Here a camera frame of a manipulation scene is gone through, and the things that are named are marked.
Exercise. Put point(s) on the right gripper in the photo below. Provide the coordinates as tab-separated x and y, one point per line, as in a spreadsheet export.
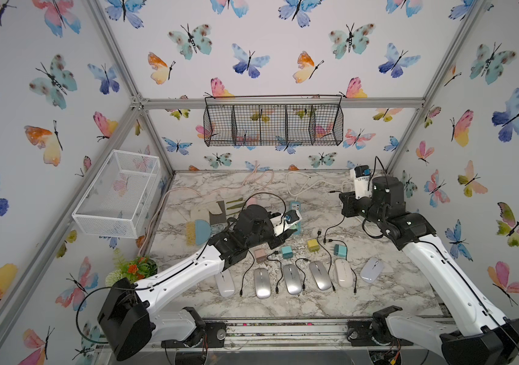
350	204

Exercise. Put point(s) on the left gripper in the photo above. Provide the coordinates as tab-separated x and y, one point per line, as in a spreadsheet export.
278	240

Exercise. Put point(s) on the pink charger plug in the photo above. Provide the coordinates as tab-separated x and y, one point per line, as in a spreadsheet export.
260	255

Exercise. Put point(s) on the teal charger plug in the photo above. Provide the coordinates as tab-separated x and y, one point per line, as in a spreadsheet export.
287	252

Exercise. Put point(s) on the white wireless mouse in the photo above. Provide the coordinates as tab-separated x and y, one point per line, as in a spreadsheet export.
225	284

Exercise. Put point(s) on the yellow green charger plug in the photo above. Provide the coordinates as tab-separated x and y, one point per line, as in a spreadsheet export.
313	245

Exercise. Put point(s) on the black cable teal strip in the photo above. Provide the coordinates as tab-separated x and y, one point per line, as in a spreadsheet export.
354	287

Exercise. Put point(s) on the black charging cable white mouse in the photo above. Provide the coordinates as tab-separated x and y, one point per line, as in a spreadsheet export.
243	279

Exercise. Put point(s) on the black charging cable silver mouse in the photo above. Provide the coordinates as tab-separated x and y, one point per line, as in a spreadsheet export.
274	257

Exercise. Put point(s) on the black cable lavender mouse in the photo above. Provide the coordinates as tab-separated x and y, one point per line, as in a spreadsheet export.
332	227

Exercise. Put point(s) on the teal power strip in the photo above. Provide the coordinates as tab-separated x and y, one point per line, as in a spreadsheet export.
296	205

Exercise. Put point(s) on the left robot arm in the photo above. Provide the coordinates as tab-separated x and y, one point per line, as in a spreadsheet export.
134	315

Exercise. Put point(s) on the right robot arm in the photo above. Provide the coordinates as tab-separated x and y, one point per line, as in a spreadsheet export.
481	333

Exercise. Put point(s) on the blue round object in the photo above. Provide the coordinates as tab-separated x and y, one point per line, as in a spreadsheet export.
198	232

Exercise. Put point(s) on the artificial potted plant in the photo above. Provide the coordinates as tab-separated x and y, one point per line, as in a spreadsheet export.
134	270

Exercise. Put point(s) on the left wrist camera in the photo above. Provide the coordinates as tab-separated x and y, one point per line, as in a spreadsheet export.
284	223

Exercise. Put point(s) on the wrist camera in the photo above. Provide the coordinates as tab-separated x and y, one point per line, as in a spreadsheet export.
361	176
284	223

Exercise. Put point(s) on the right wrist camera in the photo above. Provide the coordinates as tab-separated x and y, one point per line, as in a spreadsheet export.
361	176

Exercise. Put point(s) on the aluminium front rail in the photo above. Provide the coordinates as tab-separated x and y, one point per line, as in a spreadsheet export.
235	334

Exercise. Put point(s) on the black wire wall basket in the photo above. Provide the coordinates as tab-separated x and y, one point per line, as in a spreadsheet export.
278	121

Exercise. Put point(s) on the white mesh wall basket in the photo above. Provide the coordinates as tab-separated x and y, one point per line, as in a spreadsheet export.
119	197

